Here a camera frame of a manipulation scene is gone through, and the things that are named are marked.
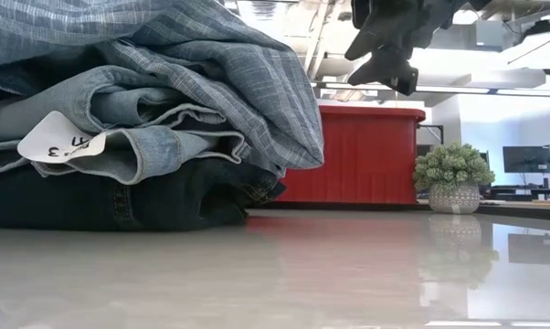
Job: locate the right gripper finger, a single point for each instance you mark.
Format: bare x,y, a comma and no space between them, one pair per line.
394,71
384,34

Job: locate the blue striped shirt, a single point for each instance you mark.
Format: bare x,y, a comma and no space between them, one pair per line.
211,68

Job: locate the dark navy jeans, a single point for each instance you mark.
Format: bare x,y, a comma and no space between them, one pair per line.
74,205

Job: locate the red plastic laundry bin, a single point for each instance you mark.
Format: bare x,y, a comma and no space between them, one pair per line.
348,155

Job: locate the long ceiling light bar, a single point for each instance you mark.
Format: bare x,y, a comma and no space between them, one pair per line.
453,89
531,92
334,86

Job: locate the green artificial plant in pot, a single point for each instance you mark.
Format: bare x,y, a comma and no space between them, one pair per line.
453,169

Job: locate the dark computer monitor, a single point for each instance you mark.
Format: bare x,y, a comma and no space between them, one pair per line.
526,160

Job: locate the white paper tag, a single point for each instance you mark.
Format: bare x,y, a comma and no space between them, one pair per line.
56,139

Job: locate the ribbed silver air duct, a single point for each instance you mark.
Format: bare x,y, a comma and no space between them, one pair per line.
262,7

